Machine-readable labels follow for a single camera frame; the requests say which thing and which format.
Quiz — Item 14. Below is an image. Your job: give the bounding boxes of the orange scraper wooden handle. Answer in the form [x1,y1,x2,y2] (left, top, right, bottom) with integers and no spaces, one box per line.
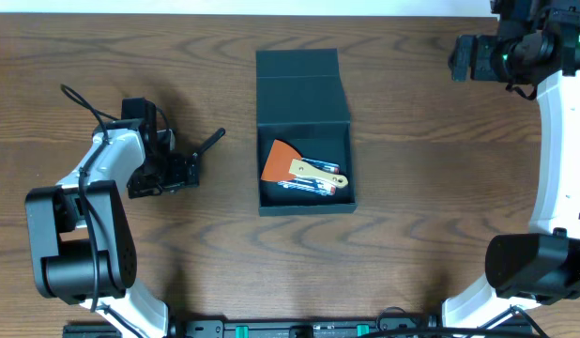
[261,140,348,188]

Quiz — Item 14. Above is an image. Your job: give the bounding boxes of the dark green open box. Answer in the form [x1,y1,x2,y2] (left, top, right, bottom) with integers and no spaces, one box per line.
[255,49,357,216]

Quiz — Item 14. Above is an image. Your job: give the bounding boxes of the black cable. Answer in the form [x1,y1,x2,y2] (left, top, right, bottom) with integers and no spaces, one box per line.
[59,83,145,338]
[355,304,549,338]

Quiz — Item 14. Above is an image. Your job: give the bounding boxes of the black red claw hammer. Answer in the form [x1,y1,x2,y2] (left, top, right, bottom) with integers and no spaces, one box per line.
[191,128,226,162]

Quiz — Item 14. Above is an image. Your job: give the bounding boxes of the right black cable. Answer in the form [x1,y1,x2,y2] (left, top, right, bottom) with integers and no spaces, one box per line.
[355,304,549,338]

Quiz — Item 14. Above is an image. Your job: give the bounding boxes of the blue drill bit pack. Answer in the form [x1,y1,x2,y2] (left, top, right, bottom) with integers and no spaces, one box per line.
[278,158,340,196]

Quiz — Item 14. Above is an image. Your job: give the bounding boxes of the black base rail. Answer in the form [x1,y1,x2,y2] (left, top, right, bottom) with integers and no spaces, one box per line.
[62,317,533,338]

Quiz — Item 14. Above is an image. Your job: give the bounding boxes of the left black cable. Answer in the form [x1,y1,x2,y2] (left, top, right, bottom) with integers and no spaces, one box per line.
[59,83,145,338]

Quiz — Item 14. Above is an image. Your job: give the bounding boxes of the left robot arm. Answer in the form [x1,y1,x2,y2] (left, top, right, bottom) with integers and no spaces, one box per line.
[24,119,185,337]

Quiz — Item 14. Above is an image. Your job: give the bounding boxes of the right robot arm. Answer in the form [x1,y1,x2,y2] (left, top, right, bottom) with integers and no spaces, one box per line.
[441,0,580,330]

